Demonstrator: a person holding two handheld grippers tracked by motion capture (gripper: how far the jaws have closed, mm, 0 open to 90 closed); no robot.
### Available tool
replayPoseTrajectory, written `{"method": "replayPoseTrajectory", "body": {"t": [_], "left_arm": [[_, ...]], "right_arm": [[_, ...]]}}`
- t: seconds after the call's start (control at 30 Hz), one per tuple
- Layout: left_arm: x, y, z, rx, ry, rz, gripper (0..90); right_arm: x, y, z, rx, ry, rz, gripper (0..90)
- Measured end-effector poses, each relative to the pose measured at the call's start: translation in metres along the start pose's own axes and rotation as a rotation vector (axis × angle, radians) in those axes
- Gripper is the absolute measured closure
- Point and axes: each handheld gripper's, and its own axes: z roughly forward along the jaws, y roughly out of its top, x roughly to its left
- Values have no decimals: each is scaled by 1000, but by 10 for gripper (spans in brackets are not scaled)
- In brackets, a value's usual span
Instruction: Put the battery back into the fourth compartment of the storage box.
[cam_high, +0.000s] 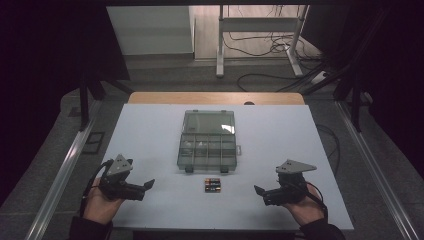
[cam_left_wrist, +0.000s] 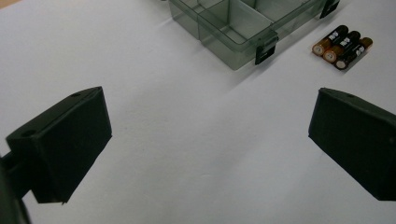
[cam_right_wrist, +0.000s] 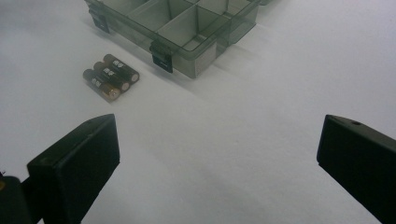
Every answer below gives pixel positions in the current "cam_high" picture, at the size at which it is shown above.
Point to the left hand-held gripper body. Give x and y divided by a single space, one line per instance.
120 188

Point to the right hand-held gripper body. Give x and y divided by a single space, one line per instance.
290 191

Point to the clear grey plastic compartment box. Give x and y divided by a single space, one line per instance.
206 123

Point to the person's right hand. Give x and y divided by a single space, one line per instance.
308 211

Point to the person's left hand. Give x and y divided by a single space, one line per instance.
98 208

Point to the dark floor socket plate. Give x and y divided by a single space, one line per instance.
93 142

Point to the black metal stand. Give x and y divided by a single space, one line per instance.
84 103
356 100

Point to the wooden table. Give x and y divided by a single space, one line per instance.
200 98

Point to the white power strip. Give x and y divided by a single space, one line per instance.
319 77

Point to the white cabinet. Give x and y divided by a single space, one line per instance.
150 30

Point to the aluminium rail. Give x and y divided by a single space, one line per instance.
63 173
373 166

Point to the white metal desk frame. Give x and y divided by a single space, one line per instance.
258 24

